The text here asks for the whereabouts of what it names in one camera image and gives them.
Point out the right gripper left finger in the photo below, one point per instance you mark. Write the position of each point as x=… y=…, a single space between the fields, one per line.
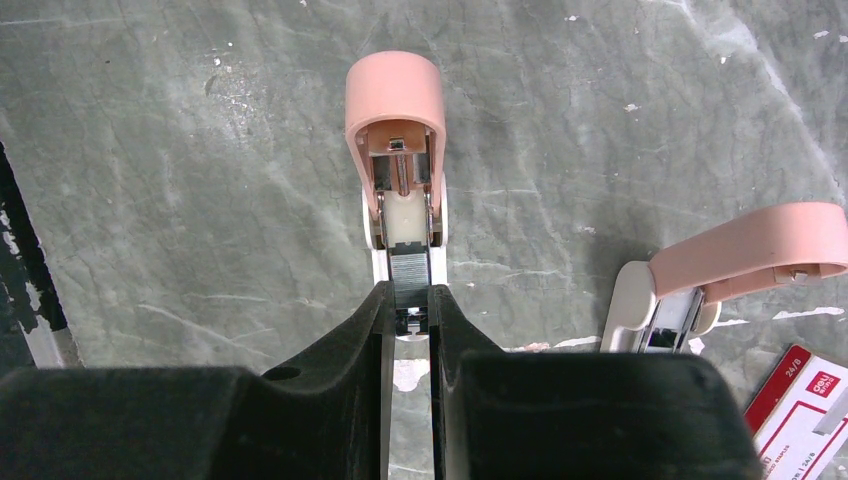
x=322 y=414

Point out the pink stapler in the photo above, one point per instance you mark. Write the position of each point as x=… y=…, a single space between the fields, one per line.
x=395 y=129
x=676 y=296

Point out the red white staple box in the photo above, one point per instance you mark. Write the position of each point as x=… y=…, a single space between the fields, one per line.
x=799 y=416

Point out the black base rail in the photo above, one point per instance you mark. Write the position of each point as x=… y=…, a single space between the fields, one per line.
x=34 y=328

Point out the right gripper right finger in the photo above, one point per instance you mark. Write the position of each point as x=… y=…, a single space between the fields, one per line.
x=513 y=415

